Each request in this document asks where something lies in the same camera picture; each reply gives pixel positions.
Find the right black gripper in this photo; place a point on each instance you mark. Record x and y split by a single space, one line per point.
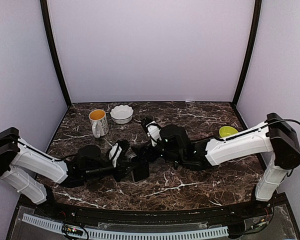
140 153

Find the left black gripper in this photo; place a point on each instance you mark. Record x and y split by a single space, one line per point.
121 172

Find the transparent clear phone case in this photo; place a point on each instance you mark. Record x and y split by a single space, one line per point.
132 158

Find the white phone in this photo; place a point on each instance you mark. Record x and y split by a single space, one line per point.
141 171

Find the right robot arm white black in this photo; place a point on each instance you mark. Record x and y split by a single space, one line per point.
274 135

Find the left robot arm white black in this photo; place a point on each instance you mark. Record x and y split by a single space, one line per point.
71 171

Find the white scalloped bowl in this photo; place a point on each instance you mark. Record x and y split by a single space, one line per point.
122 114

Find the floral white mug yellow inside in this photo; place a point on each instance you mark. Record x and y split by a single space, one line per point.
99 123

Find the green bowl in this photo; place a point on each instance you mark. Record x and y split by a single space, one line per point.
226 131

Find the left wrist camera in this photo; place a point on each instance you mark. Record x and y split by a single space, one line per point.
119 148

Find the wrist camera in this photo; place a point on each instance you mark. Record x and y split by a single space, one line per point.
152 129
119 148

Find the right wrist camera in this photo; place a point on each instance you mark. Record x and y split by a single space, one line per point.
152 129

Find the white slotted cable duct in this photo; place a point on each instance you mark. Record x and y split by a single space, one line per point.
74 232

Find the left black frame post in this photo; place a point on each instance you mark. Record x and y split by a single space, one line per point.
53 51

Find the black frame post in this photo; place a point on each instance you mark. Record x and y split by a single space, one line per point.
53 51
248 52

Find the right black frame post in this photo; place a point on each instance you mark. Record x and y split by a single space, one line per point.
248 52

